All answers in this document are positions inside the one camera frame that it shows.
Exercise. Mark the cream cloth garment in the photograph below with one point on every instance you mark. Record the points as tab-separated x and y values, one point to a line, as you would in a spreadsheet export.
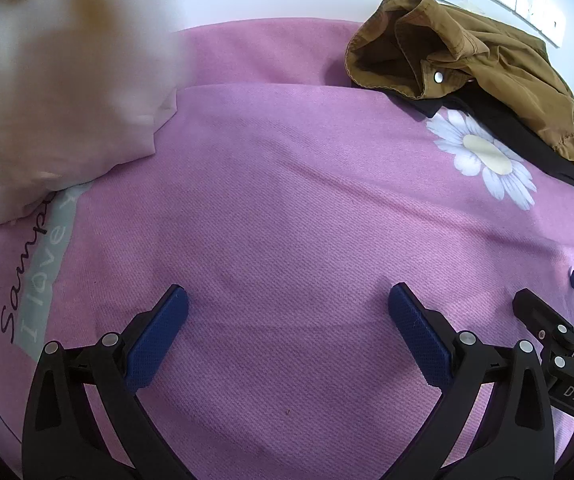
67	85

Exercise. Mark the brown jacket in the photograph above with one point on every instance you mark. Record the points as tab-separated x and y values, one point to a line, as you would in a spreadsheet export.
492	40

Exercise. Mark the pink daisy print blanket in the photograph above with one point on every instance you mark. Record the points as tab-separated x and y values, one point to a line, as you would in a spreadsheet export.
292	210

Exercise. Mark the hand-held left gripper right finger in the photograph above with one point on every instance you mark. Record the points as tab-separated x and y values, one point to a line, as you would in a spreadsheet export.
417	335

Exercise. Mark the beige tape piece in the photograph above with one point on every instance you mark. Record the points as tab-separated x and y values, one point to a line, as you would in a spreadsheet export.
473	7

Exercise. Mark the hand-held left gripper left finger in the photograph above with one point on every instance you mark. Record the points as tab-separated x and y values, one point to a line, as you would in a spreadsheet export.
157	340

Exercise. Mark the black buttoned cardigan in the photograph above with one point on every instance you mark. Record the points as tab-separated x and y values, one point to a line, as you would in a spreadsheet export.
532	135

